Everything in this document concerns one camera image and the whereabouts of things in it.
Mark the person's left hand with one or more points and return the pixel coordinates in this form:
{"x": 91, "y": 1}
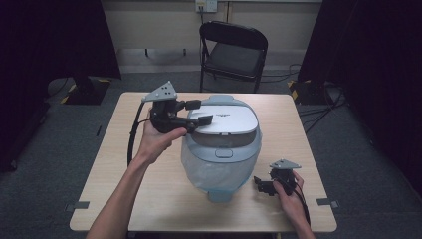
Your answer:
{"x": 154, "y": 142}

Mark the dark curtain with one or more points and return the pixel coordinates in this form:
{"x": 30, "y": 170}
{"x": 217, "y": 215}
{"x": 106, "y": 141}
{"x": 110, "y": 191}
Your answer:
{"x": 375, "y": 66}
{"x": 40, "y": 66}

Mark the black stand base yellow tape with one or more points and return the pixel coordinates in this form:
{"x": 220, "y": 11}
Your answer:
{"x": 87, "y": 92}
{"x": 310, "y": 94}

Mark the grey tape strip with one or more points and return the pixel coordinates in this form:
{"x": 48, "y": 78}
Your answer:
{"x": 78, "y": 205}
{"x": 326, "y": 202}

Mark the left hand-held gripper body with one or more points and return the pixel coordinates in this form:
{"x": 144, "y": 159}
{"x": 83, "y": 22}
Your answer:
{"x": 164, "y": 114}

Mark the person's right hand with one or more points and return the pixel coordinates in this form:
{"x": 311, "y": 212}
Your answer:
{"x": 290, "y": 204}

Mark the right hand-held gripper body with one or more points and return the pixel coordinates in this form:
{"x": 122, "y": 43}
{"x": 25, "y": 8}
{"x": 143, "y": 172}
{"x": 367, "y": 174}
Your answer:
{"x": 282, "y": 181}

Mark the clear blue-edged trash bag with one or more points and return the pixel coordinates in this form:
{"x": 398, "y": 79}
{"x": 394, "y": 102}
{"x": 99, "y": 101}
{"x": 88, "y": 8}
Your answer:
{"x": 215, "y": 176}

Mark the grey round stand base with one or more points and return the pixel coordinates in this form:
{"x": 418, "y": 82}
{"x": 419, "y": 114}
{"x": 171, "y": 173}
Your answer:
{"x": 59, "y": 87}

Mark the black folding chair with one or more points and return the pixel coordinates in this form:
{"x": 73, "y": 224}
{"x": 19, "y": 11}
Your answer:
{"x": 237, "y": 58}

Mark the white grey-lidded trash can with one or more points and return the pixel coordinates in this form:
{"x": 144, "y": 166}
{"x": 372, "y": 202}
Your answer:
{"x": 222, "y": 146}

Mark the white wall outlet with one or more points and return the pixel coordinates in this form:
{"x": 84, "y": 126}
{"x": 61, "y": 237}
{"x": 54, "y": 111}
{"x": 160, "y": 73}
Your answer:
{"x": 206, "y": 5}

